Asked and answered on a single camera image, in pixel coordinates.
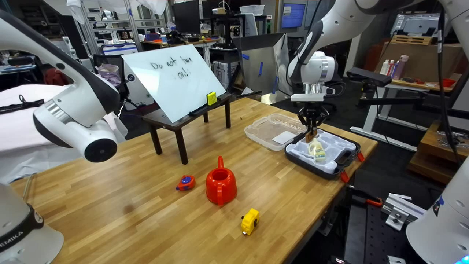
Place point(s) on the red blue tape measure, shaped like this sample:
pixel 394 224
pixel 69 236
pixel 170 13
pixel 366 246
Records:
pixel 186 184

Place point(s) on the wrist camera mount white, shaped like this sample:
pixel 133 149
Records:
pixel 313 93

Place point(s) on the yellow sticky note pad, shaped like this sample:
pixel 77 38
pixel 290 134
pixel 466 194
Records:
pixel 211 99

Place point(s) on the white robot arm moving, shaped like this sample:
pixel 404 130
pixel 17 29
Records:
pixel 346 20

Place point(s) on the dark small wooden table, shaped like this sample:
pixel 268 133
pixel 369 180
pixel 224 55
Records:
pixel 158 121

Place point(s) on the white board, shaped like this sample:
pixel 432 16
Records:
pixel 177 79

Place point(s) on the white robot base right foreground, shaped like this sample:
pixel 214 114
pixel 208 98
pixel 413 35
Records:
pixel 441 236

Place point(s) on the clear plastic tool box lid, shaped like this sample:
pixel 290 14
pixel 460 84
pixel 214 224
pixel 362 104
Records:
pixel 274 131

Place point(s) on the aluminium bracket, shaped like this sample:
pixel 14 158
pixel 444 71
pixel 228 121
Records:
pixel 400 211

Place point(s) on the red handled clamp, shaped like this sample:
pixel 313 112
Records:
pixel 369 200

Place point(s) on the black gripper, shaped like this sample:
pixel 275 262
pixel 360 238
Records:
pixel 312 115

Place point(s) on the yellow tape measure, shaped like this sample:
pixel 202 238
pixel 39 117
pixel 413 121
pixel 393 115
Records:
pixel 249 222

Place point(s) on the black marker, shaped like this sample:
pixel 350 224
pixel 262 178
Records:
pixel 199 111

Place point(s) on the white robot arm left foreground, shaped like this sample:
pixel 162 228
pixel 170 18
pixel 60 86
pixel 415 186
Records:
pixel 75 117

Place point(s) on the brown wooden block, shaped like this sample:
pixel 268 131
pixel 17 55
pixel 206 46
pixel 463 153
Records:
pixel 309 139

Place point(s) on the black white tool box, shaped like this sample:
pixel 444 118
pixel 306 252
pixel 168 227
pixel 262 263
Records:
pixel 327 155

